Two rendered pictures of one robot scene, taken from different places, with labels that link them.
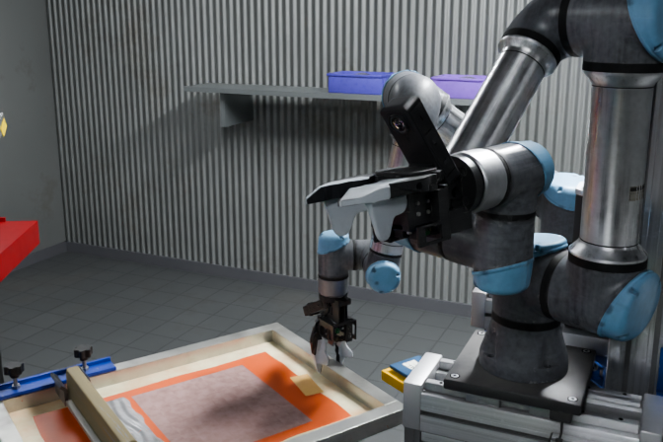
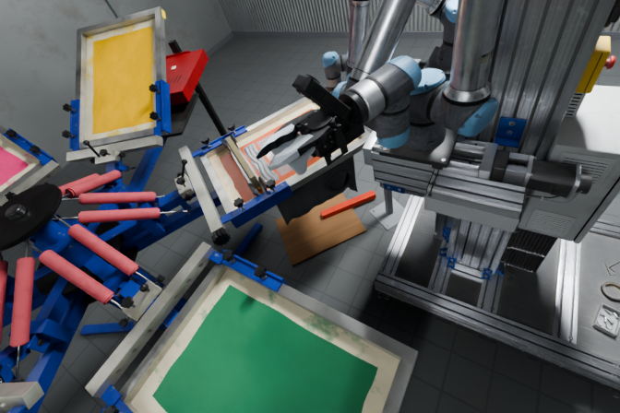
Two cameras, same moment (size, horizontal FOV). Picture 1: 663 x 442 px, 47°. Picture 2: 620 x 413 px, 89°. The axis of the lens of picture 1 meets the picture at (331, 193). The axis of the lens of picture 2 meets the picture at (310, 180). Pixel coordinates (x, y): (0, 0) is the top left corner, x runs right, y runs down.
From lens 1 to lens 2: 0.44 m
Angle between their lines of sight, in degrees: 37
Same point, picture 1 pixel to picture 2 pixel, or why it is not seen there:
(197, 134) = not seen: outside the picture
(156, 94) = not seen: outside the picture
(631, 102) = not seen: outside the picture
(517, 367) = (415, 144)
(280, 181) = not seen: outside the picture
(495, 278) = (387, 142)
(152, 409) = not seen: hidden behind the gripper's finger
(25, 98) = not seen: outside the picture
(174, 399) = not seen: hidden behind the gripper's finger
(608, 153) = (468, 35)
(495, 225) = (383, 117)
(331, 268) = (330, 74)
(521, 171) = (395, 89)
